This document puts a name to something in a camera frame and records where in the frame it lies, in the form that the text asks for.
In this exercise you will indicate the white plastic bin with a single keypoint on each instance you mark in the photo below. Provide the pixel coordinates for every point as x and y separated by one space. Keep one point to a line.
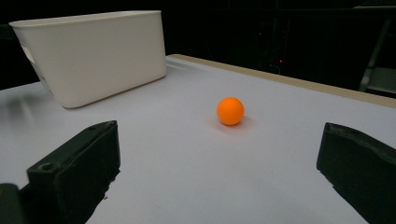
93 59

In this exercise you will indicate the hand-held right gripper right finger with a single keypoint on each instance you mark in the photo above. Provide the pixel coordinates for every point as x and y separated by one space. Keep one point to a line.
361 165

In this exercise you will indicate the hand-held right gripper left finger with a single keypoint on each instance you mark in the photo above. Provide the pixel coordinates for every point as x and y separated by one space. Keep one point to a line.
74 168

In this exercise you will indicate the orange ball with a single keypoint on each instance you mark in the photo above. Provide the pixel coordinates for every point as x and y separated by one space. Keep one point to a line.
230 111

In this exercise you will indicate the white metal stand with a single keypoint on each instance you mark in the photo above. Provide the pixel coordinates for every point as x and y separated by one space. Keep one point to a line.
378 77

